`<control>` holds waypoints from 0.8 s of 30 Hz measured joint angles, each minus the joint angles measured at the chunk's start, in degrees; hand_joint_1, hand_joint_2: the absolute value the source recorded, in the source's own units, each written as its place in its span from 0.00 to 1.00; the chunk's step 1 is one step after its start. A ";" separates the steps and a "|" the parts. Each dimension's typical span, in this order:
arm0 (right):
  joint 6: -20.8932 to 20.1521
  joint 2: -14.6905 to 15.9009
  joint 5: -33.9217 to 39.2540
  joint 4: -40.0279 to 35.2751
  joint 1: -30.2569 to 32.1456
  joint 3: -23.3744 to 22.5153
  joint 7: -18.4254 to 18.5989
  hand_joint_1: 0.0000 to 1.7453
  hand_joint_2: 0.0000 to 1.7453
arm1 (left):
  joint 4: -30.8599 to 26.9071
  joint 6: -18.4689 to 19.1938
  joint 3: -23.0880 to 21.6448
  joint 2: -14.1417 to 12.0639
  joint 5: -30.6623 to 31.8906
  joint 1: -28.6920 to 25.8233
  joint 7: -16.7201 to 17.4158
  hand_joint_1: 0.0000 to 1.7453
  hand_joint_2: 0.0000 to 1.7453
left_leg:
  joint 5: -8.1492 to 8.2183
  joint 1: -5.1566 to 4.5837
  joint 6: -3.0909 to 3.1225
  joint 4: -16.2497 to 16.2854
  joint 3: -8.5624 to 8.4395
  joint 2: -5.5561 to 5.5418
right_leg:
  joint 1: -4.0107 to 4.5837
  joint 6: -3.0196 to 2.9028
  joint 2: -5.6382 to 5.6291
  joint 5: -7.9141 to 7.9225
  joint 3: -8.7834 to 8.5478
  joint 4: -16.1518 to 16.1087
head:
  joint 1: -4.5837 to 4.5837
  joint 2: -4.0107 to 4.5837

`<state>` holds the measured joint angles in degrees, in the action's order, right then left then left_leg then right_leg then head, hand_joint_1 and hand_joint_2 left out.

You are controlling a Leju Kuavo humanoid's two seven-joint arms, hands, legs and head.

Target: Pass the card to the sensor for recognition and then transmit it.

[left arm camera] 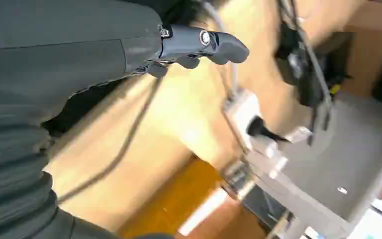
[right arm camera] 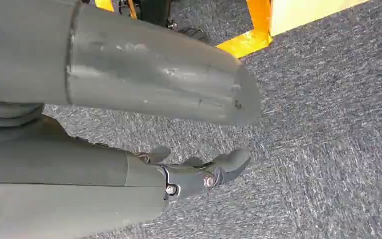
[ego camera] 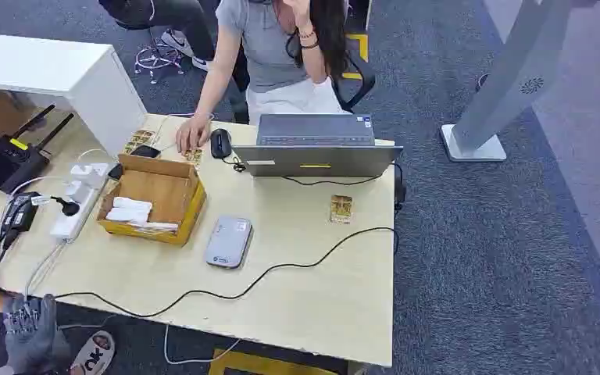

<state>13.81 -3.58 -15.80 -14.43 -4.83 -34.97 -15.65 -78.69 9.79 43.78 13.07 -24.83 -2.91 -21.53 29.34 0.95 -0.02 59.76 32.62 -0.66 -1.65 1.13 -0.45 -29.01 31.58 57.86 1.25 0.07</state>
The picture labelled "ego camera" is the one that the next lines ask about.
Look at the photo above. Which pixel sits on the black smartphone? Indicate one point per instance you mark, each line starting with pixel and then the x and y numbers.
pixel 145 151

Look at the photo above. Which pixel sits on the wooden card box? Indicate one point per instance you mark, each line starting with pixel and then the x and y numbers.
pixel 150 191

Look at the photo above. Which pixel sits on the white cabinet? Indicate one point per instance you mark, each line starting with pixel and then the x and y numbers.
pixel 46 70

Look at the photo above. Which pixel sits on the small black object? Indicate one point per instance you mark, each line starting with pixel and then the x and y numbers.
pixel 115 172

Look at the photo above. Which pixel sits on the black power adapter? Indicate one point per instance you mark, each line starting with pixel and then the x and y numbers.
pixel 19 212

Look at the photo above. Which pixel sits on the person in dark trousers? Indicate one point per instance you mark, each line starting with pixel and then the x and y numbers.
pixel 176 20

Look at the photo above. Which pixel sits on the person's left hand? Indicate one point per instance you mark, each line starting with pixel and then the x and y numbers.
pixel 300 10

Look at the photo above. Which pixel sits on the yellow floor marking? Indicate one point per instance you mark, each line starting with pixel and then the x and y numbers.
pixel 358 54

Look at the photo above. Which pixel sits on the grey laptop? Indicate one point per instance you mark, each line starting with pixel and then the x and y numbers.
pixel 315 150

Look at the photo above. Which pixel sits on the black plug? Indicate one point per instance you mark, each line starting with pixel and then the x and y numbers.
pixel 67 207

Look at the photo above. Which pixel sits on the black computer mouse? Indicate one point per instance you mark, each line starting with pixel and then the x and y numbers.
pixel 220 143

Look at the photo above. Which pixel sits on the white floor stand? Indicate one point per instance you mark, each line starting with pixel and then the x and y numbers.
pixel 507 77

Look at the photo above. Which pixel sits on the seated person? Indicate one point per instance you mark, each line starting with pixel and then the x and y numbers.
pixel 269 52

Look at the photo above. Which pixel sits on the white slipper with black print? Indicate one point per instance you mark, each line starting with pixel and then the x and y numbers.
pixel 93 354

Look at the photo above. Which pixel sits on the black office chair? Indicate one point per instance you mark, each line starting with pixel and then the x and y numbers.
pixel 354 77

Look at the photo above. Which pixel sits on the grey card reader device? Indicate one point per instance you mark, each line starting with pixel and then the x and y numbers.
pixel 228 241

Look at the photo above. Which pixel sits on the person's right hand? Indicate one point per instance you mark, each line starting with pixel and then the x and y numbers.
pixel 192 135

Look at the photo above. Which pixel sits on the black router with antennas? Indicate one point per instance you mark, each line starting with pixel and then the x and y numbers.
pixel 7 160

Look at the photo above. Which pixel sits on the white plug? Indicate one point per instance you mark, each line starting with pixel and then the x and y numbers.
pixel 73 188
pixel 81 170

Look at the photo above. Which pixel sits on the white power strip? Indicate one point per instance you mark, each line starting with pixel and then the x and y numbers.
pixel 80 204

